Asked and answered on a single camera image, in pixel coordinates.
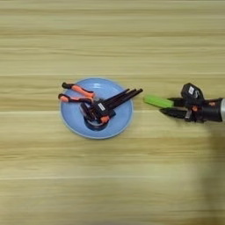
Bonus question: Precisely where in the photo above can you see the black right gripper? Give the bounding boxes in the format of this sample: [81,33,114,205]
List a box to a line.
[159,96,224,124]

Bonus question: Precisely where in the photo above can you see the green rectangular block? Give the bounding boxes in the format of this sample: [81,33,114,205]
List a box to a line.
[142,93,176,109]

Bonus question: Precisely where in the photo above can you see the black tape roll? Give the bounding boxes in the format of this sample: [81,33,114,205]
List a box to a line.
[83,116,110,132]

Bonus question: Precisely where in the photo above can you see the blue round plate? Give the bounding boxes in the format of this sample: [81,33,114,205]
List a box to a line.
[59,76,134,141]

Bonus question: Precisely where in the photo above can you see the orange black handled pliers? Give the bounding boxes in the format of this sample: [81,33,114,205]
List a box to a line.
[57,81,97,105]

